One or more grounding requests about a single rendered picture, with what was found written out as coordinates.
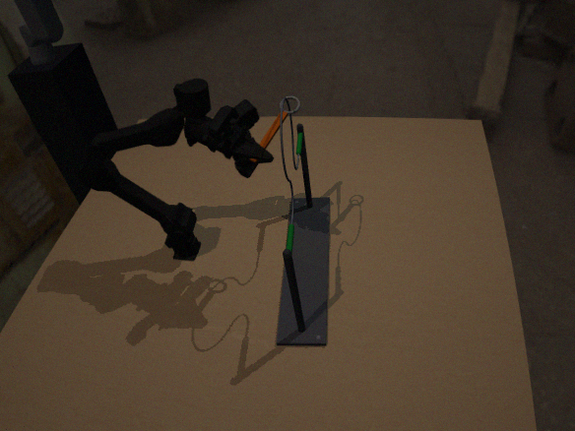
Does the orange handle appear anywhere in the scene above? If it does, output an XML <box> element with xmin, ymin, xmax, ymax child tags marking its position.
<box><xmin>249</xmin><ymin>96</ymin><xmax>300</xmax><ymax>163</ymax></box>

